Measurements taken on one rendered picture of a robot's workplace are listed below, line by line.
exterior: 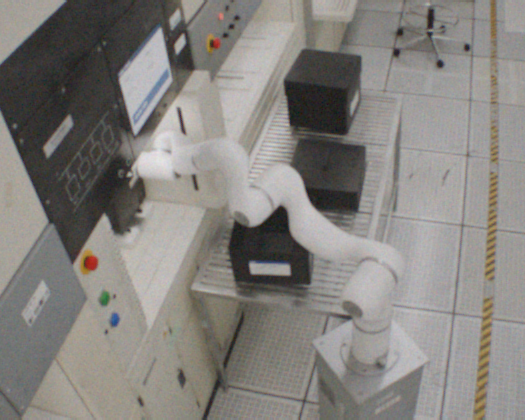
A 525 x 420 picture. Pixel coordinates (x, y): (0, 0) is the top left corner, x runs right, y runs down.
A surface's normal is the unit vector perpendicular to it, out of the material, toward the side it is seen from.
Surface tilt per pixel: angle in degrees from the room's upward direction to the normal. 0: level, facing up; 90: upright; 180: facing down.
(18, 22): 91
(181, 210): 0
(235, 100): 0
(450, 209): 0
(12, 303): 90
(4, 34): 91
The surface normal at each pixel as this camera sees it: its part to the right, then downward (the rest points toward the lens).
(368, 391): -0.11, -0.71
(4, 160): 0.95, 0.12
